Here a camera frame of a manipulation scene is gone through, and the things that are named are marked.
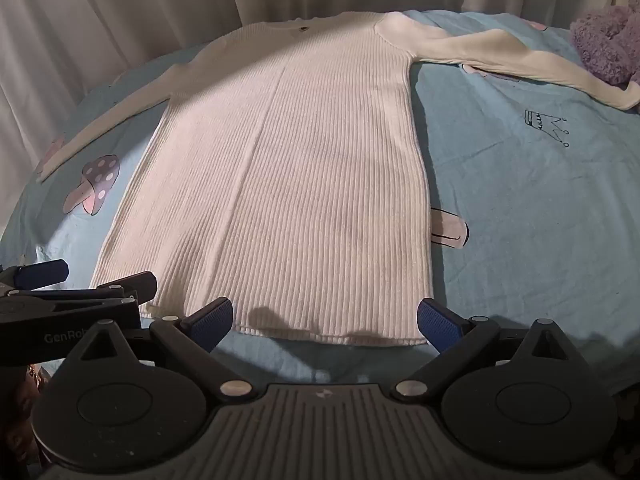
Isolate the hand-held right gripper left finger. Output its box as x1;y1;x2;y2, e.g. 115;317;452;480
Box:
64;297;254;402

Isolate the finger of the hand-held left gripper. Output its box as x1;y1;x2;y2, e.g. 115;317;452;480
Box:
0;259;70;288
0;271;159;307

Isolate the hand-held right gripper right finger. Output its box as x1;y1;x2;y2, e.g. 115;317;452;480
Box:
391;298;587;402

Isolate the white ribbed knit sweater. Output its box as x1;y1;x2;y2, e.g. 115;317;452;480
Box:
36;10;640;348

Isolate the light blue printed bed sheet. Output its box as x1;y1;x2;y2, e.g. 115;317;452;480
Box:
0;9;640;396

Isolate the purple plush toy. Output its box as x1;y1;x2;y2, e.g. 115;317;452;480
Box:
570;4;640;86

